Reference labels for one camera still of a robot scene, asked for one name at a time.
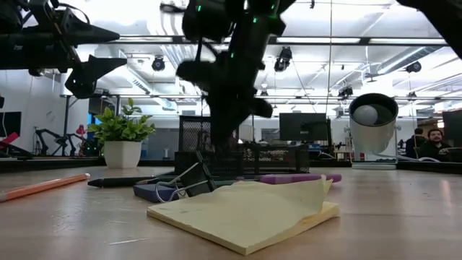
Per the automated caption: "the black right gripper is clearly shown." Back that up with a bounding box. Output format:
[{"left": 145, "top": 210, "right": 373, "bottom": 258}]
[{"left": 175, "top": 39, "right": 274, "bottom": 152}]

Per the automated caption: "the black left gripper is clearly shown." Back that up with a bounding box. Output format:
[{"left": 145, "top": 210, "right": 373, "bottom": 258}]
[{"left": 0, "top": 0, "right": 128, "bottom": 100}]

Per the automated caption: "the black binder clip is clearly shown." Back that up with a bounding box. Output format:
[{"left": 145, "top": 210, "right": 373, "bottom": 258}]
[{"left": 154, "top": 150, "right": 217, "bottom": 204}]

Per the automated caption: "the small blue box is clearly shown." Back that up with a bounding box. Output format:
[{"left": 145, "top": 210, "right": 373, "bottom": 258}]
[{"left": 132, "top": 183, "right": 181, "bottom": 204}]

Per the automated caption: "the black pen with scale print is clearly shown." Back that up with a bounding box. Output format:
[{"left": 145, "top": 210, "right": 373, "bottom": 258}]
[{"left": 87, "top": 175, "right": 181, "bottom": 189}]

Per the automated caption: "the black mesh desk organizer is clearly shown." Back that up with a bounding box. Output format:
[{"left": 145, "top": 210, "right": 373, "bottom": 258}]
[{"left": 174, "top": 115, "right": 310, "bottom": 177}]

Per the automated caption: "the black computer monitor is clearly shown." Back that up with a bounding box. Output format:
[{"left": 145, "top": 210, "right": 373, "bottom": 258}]
[{"left": 279, "top": 112, "right": 331, "bottom": 142}]

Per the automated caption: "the yellow sticky note pad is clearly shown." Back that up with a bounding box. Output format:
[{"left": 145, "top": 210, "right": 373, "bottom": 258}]
[{"left": 147, "top": 174, "right": 341, "bottom": 256}]

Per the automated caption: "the green plant in white pot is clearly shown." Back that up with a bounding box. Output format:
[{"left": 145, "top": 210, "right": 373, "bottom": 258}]
[{"left": 86, "top": 97, "right": 157, "bottom": 170}]

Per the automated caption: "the orange pencil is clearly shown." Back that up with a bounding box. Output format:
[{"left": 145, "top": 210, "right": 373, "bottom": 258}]
[{"left": 0, "top": 173, "right": 91, "bottom": 203}]

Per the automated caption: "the person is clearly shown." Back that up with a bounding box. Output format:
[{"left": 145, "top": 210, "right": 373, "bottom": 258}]
[
  {"left": 404, "top": 127, "right": 425, "bottom": 159},
  {"left": 418, "top": 128, "right": 453, "bottom": 162}
]

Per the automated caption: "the black overhead frame bar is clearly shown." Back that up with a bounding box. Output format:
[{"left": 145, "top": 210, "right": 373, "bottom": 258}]
[{"left": 75, "top": 35, "right": 449, "bottom": 46}]

